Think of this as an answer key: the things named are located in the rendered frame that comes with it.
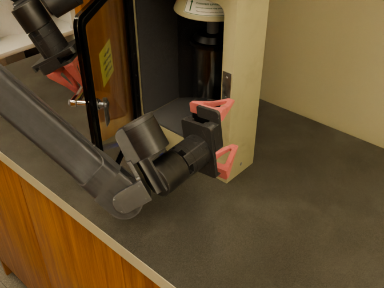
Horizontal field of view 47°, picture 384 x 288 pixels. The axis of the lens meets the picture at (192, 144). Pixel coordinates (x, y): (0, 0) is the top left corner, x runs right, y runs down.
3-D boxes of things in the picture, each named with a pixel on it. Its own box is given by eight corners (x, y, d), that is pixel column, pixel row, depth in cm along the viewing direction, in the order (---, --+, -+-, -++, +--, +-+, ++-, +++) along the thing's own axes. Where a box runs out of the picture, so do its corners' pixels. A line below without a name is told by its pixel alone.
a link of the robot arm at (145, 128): (122, 203, 75) (119, 218, 67) (87, 144, 73) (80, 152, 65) (183, 168, 76) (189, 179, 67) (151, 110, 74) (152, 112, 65)
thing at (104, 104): (112, 122, 91) (108, 97, 88) (108, 127, 90) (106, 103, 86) (102, 120, 92) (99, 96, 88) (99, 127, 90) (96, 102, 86)
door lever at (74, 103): (107, 90, 96) (106, 79, 94) (94, 113, 88) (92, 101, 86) (83, 88, 96) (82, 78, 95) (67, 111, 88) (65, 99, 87)
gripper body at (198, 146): (217, 123, 72) (187, 144, 67) (223, 174, 77) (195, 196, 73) (187, 114, 76) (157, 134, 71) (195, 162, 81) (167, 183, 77)
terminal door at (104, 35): (136, 122, 121) (123, -30, 98) (104, 198, 97) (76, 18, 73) (134, 122, 121) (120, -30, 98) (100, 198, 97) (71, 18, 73)
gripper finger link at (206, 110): (246, 92, 76) (212, 116, 70) (248, 128, 79) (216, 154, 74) (215, 84, 80) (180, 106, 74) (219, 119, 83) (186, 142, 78)
